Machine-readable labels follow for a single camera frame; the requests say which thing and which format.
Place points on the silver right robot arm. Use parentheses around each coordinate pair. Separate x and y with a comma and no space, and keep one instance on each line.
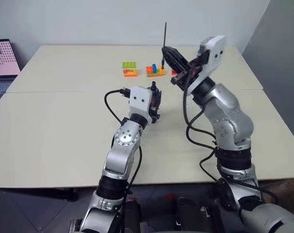
(228,114)

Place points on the green and orange brick stack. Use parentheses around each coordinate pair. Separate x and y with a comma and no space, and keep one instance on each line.
(130,70)

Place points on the multicolour toy brick stack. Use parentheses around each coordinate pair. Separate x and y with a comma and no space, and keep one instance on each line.
(155,71)

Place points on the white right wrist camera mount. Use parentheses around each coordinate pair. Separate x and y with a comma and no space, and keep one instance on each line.
(213,57)

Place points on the dark table frame beam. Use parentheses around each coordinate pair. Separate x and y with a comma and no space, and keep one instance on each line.
(40,193)

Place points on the long thin black metal bit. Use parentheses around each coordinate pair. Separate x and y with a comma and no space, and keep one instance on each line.
(164,36)

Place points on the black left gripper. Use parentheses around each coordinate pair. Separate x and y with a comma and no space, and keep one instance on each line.
(154,109)

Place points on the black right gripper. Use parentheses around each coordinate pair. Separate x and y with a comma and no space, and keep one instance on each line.
(185,77)

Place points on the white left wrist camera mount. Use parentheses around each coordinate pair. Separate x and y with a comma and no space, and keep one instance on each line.
(141,99)

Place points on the red toy brick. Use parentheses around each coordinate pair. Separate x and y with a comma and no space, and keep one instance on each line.
(173,72)

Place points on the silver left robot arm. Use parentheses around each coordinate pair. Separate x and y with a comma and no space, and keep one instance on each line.
(124,139)

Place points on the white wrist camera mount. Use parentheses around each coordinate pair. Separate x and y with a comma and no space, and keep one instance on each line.
(141,99)
(213,57)

